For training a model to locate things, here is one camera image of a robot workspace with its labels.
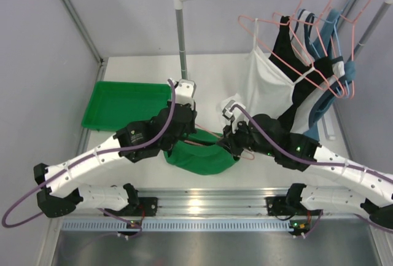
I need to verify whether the white slotted cable duct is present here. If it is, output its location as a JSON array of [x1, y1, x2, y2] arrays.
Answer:
[[61, 219, 310, 232]]

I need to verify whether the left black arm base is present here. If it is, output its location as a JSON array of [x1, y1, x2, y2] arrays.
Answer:
[[105, 197, 158, 217]]

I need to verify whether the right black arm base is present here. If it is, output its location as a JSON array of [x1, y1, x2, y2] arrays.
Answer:
[[265, 196, 321, 221]]

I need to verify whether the white blue trimmed tank top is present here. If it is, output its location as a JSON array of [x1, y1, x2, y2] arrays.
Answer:
[[290, 9, 345, 139]]

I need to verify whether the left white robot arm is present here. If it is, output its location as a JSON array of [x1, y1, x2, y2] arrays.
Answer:
[[34, 101, 197, 218]]

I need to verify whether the green tank top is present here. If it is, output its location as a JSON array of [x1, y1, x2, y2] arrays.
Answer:
[[164, 141, 239, 176]]

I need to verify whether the black tank top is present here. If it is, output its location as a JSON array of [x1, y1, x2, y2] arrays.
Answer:
[[269, 17, 333, 131]]

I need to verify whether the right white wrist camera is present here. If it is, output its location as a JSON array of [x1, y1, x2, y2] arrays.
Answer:
[[222, 100, 245, 134]]

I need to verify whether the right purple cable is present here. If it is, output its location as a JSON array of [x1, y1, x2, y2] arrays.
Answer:
[[230, 102, 393, 237]]

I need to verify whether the aluminium table edge rail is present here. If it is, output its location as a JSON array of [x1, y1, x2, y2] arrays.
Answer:
[[138, 188, 287, 219]]

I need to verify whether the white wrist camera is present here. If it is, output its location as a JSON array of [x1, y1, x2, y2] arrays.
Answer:
[[222, 100, 245, 134], [168, 79, 197, 109]]

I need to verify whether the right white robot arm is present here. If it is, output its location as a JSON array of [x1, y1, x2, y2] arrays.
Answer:
[[218, 109, 392, 230]]

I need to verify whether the green plastic tray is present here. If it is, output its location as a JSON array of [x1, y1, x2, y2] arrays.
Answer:
[[82, 81, 171, 131]]

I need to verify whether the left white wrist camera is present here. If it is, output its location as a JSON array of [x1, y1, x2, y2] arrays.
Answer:
[[168, 79, 197, 109]]

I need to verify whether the pink hanger with black top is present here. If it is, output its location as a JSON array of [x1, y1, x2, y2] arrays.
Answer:
[[271, 0, 345, 99]]

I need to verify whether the pink wire hanger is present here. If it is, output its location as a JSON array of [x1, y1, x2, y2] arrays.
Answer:
[[343, 0, 372, 99], [184, 124, 255, 161]]

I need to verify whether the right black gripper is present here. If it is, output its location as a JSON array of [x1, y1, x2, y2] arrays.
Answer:
[[216, 117, 276, 157]]

